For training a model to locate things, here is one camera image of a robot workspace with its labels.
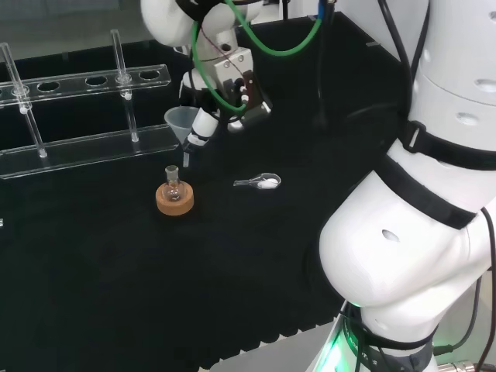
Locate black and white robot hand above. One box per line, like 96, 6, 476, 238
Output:
178, 49, 273, 156

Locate translucent plastic funnel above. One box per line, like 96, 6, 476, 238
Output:
164, 106, 199, 169

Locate glass weighing funnel with powder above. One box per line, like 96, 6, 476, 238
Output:
233, 173, 282, 191

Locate glass round-bottom flask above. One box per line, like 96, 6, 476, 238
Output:
161, 165, 184, 202

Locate clear acrylic funnel stand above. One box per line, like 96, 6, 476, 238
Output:
0, 29, 182, 181

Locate black bench cloth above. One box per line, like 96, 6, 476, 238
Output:
0, 10, 412, 372

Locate black cable with blue plug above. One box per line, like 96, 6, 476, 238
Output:
312, 0, 338, 131

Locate cork ring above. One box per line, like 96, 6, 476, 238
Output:
155, 181, 195, 219

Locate thin black cable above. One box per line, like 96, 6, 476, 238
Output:
432, 207, 496, 372

